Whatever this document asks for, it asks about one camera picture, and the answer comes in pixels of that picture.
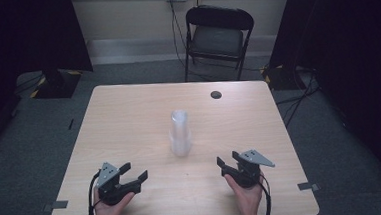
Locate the person's right hand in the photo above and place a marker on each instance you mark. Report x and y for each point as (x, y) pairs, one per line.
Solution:
(247, 199)

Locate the grey tape strip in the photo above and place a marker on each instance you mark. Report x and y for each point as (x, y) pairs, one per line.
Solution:
(59, 205)
(307, 186)

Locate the person's left hand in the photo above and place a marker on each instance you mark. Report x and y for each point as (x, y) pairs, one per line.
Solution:
(110, 214)

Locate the black stand base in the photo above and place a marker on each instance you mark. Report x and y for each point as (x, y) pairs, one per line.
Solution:
(57, 87)
(282, 80)

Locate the black folding chair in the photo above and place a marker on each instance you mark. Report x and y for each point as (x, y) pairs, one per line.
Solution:
(216, 41)

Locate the black pen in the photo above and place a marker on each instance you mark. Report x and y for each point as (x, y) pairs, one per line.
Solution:
(71, 124)

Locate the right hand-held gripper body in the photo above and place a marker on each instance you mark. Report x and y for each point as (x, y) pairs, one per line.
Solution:
(249, 174)

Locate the dark round table grommet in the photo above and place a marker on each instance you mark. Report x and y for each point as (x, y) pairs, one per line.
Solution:
(216, 95)

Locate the stack of clear plastic cups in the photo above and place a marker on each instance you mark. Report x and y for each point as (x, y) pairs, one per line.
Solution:
(180, 133)

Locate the black curtain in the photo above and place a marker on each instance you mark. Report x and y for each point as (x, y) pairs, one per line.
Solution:
(358, 43)
(23, 31)

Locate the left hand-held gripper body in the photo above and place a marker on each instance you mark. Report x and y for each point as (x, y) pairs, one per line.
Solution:
(111, 189)

